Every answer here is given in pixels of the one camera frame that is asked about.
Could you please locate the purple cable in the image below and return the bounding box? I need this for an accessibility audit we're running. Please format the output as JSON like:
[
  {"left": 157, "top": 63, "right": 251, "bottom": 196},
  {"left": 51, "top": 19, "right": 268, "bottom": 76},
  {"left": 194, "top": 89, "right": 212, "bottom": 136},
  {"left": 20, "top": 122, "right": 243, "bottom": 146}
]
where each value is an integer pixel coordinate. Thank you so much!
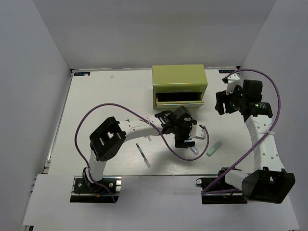
[
  {"left": 201, "top": 69, "right": 282, "bottom": 195},
  {"left": 75, "top": 103, "right": 210, "bottom": 203}
]

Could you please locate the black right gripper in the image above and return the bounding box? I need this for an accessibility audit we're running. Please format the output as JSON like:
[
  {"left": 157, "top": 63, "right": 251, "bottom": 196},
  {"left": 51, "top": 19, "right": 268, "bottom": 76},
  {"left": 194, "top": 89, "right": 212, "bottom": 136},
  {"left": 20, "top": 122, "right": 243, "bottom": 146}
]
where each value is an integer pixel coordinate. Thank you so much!
[{"left": 215, "top": 85, "right": 246, "bottom": 115}]

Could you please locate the right corner label sticker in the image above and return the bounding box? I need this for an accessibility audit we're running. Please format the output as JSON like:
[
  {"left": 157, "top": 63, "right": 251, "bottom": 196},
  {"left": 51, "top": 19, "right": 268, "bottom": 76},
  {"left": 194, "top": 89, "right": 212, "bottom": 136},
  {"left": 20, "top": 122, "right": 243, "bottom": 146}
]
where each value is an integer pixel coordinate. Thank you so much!
[{"left": 218, "top": 69, "right": 234, "bottom": 74}]

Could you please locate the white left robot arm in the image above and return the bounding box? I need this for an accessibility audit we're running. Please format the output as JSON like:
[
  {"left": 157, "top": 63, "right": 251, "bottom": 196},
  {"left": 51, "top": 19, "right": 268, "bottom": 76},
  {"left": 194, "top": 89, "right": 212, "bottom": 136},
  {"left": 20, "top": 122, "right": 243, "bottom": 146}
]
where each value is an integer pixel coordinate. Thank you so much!
[{"left": 84, "top": 106, "right": 205, "bottom": 192}]

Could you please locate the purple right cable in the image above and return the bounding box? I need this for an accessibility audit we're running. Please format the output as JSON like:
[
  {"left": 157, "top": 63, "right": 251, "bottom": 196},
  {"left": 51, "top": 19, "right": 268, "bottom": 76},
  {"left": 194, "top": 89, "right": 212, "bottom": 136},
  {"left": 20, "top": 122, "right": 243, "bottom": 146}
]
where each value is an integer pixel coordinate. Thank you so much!
[{"left": 201, "top": 69, "right": 282, "bottom": 195}]

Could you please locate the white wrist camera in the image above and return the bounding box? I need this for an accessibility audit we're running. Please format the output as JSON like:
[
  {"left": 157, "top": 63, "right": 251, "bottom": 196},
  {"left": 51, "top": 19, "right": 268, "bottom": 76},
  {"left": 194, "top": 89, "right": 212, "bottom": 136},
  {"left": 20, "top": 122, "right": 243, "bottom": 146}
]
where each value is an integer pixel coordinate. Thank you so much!
[
  {"left": 222, "top": 74, "right": 241, "bottom": 95},
  {"left": 190, "top": 123, "right": 207, "bottom": 140}
]

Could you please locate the green eraser stick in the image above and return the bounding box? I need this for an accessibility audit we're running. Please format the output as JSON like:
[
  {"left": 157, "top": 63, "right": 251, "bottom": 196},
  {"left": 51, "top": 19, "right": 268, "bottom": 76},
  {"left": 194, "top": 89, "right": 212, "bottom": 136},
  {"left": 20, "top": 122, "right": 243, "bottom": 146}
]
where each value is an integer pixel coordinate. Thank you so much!
[{"left": 206, "top": 141, "right": 223, "bottom": 157}]

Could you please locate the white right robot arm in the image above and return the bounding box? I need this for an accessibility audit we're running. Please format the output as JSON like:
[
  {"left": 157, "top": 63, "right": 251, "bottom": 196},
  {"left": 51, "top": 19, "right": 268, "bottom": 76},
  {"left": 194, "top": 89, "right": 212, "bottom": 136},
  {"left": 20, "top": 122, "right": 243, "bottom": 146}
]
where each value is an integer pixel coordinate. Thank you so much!
[{"left": 215, "top": 77, "right": 295, "bottom": 204}]

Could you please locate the green metal tool chest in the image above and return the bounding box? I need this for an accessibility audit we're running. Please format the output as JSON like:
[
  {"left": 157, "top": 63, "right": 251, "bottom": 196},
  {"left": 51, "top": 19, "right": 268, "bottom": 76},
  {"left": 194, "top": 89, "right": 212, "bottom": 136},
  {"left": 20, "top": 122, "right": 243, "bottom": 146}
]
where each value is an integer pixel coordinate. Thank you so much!
[{"left": 152, "top": 64, "right": 208, "bottom": 109}]

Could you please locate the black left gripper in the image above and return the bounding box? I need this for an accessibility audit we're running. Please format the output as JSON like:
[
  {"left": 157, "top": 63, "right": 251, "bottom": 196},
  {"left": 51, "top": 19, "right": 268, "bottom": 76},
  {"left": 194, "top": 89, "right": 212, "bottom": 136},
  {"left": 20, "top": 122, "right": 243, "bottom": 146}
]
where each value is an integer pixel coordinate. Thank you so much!
[{"left": 172, "top": 120, "right": 197, "bottom": 149}]

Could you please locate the left corner label sticker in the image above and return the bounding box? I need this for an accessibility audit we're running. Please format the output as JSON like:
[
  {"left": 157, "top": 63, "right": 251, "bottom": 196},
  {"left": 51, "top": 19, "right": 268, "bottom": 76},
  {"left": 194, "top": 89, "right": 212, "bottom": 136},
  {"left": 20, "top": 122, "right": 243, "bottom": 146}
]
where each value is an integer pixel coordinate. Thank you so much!
[{"left": 74, "top": 72, "right": 90, "bottom": 76}]

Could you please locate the blue refill pen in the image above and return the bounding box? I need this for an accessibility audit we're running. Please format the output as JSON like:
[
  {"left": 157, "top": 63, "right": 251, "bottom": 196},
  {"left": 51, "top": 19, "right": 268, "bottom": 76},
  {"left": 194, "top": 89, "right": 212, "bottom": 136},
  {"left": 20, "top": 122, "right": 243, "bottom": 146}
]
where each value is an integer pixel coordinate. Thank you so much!
[{"left": 136, "top": 143, "right": 151, "bottom": 168}]

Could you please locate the blue cap marker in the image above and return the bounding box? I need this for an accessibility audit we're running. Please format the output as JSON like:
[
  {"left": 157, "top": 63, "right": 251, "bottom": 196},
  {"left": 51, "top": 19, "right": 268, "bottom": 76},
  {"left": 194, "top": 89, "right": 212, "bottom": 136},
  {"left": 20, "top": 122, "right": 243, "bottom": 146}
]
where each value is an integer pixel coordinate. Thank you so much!
[{"left": 190, "top": 147, "right": 199, "bottom": 156}]

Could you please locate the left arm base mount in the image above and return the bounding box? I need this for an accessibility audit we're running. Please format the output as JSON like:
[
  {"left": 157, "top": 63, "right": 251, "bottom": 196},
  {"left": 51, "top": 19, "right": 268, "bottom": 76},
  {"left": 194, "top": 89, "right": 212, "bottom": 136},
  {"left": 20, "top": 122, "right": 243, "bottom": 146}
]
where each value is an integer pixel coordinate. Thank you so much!
[{"left": 70, "top": 176, "right": 122, "bottom": 204}]

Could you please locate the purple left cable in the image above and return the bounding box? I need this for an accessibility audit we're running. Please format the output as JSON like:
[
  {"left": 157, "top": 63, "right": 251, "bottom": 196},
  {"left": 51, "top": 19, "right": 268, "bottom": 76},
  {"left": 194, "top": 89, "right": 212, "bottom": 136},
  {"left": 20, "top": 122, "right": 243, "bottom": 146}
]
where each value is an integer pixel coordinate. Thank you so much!
[{"left": 75, "top": 103, "right": 210, "bottom": 203}]

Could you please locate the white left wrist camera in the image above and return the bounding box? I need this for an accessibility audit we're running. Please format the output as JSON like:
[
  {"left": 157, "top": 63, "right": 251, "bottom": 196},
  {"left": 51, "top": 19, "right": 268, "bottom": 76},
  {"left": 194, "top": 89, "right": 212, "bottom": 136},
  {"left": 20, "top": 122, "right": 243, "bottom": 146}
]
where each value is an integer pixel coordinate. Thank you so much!
[{"left": 190, "top": 123, "right": 207, "bottom": 140}]

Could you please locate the corner label sticker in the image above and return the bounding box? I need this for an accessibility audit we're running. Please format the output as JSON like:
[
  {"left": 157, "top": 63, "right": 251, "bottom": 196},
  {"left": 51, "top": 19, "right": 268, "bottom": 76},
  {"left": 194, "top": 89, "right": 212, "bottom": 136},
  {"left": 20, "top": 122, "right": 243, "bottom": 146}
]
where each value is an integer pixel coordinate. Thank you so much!
[
  {"left": 74, "top": 72, "right": 90, "bottom": 76},
  {"left": 218, "top": 69, "right": 234, "bottom": 74}
]

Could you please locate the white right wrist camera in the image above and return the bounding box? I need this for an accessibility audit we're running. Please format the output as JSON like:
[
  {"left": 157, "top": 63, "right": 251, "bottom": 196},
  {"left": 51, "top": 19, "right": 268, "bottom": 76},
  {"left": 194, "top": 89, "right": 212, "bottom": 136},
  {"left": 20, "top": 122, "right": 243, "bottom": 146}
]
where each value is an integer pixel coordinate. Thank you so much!
[{"left": 222, "top": 74, "right": 241, "bottom": 95}]

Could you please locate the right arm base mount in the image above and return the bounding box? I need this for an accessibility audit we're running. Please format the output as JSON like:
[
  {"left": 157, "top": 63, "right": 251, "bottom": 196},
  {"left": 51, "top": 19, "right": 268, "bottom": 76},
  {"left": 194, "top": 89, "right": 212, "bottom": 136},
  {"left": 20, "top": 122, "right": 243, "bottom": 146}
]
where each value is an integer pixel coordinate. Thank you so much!
[{"left": 201, "top": 180, "right": 247, "bottom": 205}]

